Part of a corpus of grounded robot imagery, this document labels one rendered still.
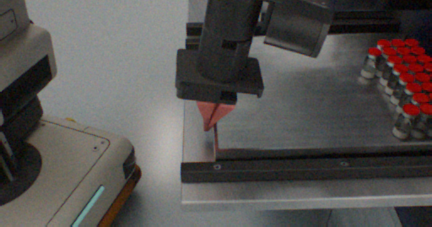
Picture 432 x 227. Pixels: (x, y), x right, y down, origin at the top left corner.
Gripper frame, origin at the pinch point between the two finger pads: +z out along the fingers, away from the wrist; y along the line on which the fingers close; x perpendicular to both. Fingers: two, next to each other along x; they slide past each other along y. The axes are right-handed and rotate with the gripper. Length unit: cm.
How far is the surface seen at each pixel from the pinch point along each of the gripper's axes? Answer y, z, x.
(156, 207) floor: -2, 92, 50
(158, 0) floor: -12, 94, 219
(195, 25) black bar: -1.3, 0.8, 26.6
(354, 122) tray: 21.0, -1.4, 1.7
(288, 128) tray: 11.5, 0.3, 1.0
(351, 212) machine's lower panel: 45, 44, 19
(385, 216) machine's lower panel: 42, 28, 7
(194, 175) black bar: -1.5, 1.3, -7.8
